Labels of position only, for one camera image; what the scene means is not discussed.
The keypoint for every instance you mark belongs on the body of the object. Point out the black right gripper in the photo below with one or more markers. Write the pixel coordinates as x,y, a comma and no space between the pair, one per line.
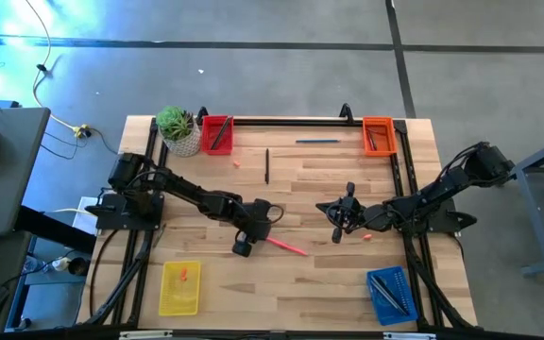
352,215

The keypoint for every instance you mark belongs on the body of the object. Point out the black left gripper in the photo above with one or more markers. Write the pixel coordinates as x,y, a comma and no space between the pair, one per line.
253,219

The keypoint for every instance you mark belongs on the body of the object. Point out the pink pencil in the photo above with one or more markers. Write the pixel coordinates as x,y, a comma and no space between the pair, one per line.
288,247

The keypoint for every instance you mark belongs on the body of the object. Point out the black pen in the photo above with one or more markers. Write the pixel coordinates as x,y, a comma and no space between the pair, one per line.
267,166
393,295

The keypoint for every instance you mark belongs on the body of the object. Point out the blue pencil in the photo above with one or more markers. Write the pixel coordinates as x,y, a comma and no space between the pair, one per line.
317,141

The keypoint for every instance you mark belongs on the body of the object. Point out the purple pen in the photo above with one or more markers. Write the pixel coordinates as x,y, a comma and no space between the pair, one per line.
384,295

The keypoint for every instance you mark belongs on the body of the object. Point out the green pencil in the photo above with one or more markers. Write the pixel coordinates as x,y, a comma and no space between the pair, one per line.
222,134

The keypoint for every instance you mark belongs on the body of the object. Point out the dark grey pencil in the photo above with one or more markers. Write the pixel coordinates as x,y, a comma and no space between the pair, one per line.
218,133

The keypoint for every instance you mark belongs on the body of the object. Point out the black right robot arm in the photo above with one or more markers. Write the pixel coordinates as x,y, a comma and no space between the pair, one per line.
442,189

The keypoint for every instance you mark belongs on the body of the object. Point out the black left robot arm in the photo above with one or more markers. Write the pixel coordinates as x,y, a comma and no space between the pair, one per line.
182,186

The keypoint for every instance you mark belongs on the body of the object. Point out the orange plastic bin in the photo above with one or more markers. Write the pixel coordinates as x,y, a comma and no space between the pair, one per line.
387,146

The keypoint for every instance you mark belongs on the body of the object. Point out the blue plastic bin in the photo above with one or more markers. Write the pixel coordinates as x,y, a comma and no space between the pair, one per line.
402,278

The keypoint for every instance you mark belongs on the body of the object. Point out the red plastic bin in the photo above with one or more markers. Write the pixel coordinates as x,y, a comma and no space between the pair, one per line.
207,141

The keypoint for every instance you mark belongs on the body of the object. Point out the yellow plastic bin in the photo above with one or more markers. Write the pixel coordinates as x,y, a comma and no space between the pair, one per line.
173,297

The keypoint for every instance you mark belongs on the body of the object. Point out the succulent in white patterned pot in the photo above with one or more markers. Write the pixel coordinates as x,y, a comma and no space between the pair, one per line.
177,124

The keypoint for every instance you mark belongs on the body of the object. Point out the black cup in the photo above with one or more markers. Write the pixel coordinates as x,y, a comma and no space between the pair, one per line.
78,266

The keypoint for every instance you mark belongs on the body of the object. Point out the grey metal stand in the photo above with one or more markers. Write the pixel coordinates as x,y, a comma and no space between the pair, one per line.
534,212

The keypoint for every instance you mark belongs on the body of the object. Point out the white adapter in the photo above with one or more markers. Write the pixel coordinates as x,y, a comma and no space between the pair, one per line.
59,263

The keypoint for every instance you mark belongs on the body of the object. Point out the yellow plug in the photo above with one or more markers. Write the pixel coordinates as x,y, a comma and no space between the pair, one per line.
82,130

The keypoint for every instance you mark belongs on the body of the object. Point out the grey desk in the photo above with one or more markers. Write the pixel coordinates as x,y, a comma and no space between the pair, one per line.
3,179

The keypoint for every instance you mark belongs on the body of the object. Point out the black aluminium table frame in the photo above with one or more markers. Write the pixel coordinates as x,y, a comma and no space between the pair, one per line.
300,122

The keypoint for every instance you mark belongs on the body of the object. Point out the silver metal bracket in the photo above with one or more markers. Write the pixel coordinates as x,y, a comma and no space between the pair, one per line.
144,334
409,336

